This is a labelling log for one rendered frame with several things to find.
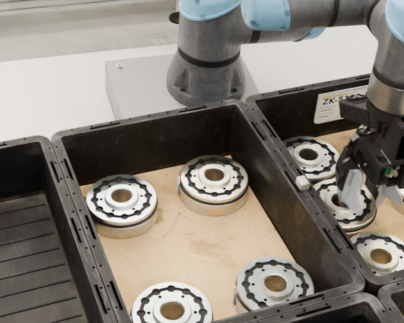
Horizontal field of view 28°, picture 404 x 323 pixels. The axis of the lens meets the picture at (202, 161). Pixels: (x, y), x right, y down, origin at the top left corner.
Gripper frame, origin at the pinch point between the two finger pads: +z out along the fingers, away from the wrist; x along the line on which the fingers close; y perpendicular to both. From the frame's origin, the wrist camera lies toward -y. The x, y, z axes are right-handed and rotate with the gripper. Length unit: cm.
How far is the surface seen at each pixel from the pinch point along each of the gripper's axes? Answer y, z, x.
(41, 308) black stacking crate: 5.1, 2.6, -47.7
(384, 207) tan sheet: -0.1, 2.6, 4.7
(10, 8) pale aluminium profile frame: -191, 74, -31
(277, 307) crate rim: 20.5, -7.6, -22.3
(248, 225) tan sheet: -1.7, 2.6, -16.6
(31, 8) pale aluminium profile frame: -191, 75, -24
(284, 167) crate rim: -2.2, -7.4, -12.1
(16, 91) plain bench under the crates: -60, 16, -43
